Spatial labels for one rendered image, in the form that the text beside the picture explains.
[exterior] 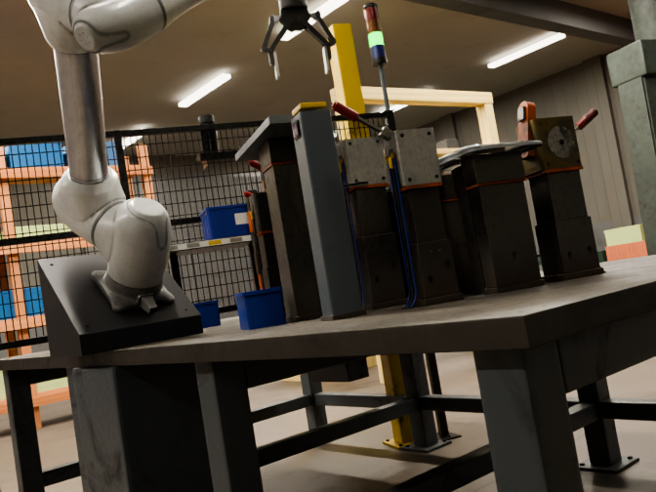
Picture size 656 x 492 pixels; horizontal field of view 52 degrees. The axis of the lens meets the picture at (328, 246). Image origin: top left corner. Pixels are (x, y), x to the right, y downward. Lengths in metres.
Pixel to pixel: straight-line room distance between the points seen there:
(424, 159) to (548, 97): 10.95
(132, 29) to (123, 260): 0.63
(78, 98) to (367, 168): 0.72
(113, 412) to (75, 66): 0.86
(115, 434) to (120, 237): 0.51
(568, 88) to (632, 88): 5.56
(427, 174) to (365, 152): 0.28
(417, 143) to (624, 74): 5.34
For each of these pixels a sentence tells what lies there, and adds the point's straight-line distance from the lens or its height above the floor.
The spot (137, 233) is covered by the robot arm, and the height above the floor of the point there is 0.99.
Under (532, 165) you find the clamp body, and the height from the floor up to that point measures 0.96.
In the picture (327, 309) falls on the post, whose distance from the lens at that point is 1.43.
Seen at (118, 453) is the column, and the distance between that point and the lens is 1.88.
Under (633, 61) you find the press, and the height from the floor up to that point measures 2.27.
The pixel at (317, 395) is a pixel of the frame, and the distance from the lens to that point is 3.64.
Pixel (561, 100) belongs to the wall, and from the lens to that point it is 12.20.
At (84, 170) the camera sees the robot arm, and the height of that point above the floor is 1.18.
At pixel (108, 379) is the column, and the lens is 1.85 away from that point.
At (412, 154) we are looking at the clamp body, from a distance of 1.41.
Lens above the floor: 0.77
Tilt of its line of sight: 4 degrees up
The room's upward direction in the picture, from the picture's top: 9 degrees counter-clockwise
